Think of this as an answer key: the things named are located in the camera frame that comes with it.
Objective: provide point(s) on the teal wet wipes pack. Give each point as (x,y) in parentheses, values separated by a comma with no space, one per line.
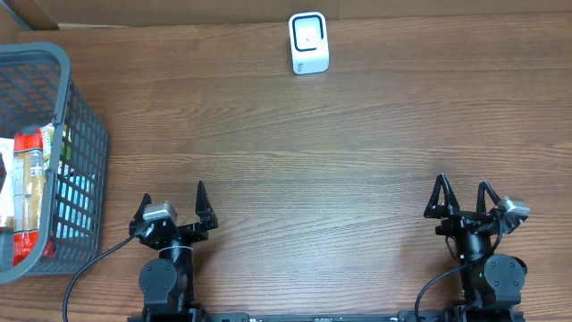
(76,209)

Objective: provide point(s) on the orange spaghetti package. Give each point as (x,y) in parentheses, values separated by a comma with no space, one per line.
(28,184)

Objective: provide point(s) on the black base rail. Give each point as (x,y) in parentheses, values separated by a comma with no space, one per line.
(402,316)

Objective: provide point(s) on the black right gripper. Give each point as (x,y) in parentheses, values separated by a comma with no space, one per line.
(463,222)

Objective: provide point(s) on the grey plastic shopping basket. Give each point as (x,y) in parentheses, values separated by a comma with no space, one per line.
(37,90)

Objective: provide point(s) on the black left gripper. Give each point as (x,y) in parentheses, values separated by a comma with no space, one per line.
(204,228)

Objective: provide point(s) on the white cream tube gold cap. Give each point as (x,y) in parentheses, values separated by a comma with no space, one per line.
(7,207)

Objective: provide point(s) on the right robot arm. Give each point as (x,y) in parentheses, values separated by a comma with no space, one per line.
(491,283)

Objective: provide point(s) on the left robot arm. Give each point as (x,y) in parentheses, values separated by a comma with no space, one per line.
(168,282)

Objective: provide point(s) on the white barcode scanner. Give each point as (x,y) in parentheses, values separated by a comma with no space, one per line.
(309,44)

